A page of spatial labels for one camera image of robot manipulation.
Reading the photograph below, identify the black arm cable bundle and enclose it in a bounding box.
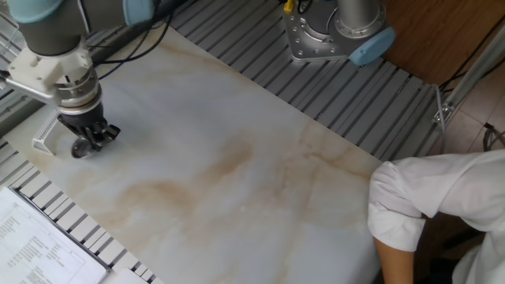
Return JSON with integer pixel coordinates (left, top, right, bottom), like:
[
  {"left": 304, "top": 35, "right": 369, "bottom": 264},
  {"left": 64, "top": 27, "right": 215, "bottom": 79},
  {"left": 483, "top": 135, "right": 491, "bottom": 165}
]
[{"left": 87, "top": 0, "right": 175, "bottom": 80}]

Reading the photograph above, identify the small round steel plate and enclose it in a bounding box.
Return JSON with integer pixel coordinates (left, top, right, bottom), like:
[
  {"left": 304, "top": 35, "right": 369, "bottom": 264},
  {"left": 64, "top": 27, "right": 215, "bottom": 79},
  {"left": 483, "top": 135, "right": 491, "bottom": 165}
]
[{"left": 70, "top": 136, "right": 95, "bottom": 160}]

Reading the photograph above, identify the grey aluminium profile bar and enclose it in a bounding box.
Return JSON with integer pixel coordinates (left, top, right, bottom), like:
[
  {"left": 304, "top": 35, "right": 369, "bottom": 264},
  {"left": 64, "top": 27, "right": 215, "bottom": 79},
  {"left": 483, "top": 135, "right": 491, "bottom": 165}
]
[{"left": 0, "top": 92, "right": 57, "bottom": 137}]

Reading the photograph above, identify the bare forearm of person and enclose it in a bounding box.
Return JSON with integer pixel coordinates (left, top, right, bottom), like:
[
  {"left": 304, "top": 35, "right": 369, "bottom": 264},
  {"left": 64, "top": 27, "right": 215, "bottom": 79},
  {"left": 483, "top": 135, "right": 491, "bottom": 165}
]
[{"left": 372, "top": 236, "right": 415, "bottom": 284}]

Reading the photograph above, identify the marble pattern board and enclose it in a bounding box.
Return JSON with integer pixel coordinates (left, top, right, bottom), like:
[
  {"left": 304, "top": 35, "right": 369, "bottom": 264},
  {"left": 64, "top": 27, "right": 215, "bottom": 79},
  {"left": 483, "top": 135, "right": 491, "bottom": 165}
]
[{"left": 2, "top": 26, "right": 382, "bottom": 284}]

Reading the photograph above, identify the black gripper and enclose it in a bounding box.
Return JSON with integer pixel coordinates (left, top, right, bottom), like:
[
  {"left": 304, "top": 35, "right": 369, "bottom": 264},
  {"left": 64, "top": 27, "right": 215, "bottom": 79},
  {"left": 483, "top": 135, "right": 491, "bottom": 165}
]
[{"left": 57, "top": 103, "right": 122, "bottom": 153}]

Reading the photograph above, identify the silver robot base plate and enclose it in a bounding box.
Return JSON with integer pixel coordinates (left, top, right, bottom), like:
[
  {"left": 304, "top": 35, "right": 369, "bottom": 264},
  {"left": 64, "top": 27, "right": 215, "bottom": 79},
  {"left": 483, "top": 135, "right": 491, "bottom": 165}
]
[{"left": 282, "top": 0, "right": 360, "bottom": 62}]

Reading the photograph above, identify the silver wrist flange ring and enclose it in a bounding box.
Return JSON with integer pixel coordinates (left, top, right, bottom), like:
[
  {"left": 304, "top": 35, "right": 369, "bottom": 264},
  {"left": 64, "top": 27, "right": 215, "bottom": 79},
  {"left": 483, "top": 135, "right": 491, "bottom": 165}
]
[{"left": 54, "top": 66, "right": 104, "bottom": 116}]

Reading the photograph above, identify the white perforated bracket stand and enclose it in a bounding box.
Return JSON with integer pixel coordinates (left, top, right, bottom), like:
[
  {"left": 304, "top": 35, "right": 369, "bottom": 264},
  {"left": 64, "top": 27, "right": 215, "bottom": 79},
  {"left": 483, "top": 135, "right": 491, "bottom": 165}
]
[{"left": 32, "top": 113, "right": 65, "bottom": 156}]

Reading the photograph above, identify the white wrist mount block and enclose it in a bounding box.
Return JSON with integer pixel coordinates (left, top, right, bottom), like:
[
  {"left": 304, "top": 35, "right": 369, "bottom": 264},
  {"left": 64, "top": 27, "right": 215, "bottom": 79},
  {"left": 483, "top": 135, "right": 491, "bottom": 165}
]
[{"left": 0, "top": 39, "right": 95, "bottom": 106}]

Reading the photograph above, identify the printed paper sheet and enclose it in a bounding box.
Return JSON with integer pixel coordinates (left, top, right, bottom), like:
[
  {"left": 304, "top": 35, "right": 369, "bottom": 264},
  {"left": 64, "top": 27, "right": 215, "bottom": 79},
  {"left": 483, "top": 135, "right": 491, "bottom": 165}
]
[{"left": 0, "top": 187, "right": 110, "bottom": 284}]

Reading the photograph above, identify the aluminium frame post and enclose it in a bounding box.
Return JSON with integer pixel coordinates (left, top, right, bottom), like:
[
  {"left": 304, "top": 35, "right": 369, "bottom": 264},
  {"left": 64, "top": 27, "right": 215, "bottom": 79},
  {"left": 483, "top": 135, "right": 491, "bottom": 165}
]
[{"left": 432, "top": 23, "right": 505, "bottom": 124}]

